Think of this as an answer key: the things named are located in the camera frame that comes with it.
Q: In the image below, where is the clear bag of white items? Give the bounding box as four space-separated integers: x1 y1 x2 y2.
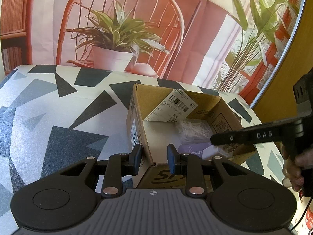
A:
176 119 213 144

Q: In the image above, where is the white power adapter plug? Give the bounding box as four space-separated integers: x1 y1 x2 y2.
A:
202 145 232 160

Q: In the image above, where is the brown cardboard box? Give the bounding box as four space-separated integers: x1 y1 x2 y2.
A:
126 84 242 189

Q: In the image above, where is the person's right hand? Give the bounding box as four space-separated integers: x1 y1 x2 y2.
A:
280 143 312 192

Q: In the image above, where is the wooden yellow panel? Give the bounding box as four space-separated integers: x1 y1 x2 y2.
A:
253 0 312 123

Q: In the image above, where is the purple card packet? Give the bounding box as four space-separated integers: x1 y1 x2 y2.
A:
178 143 211 159

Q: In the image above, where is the white shipping label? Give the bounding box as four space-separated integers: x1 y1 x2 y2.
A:
145 89 198 123

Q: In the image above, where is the geometric patterned tablecloth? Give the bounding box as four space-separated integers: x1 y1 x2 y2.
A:
1 65 297 234

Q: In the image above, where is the black cable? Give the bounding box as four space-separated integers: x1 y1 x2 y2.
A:
291 195 313 233

